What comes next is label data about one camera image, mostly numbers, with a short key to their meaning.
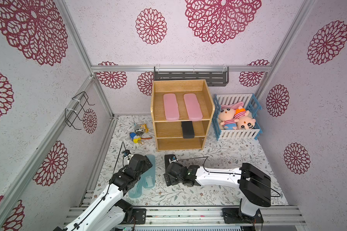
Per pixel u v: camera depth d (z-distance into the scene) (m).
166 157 0.94
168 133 0.88
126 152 0.70
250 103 1.13
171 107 0.80
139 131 1.03
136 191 0.81
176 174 0.63
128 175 0.58
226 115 1.00
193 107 0.80
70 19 0.73
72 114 0.73
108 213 0.59
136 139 1.00
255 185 0.44
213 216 0.75
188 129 0.89
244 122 0.99
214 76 0.95
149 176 0.86
